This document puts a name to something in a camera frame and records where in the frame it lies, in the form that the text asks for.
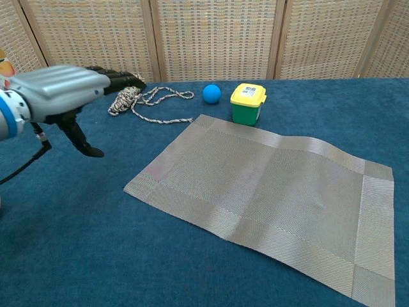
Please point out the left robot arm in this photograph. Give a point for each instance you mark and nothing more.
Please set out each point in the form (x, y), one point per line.
(9, 112)

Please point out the green container with yellow lid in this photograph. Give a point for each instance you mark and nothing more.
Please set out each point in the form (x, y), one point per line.
(246, 108)

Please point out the juice bottle with white cap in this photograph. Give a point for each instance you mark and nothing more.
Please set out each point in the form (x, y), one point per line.
(5, 67)

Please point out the woven bamboo screen panel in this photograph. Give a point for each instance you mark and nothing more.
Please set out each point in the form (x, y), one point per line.
(393, 48)
(92, 41)
(19, 41)
(326, 41)
(217, 41)

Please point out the blue ball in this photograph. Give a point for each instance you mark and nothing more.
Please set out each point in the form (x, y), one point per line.
(211, 94)

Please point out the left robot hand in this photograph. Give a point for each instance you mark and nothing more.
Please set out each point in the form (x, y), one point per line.
(60, 89)

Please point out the blue felt table cover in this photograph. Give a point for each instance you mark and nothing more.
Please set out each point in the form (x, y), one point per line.
(80, 240)

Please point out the brown woven placemat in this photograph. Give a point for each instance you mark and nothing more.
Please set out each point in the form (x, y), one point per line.
(271, 198)

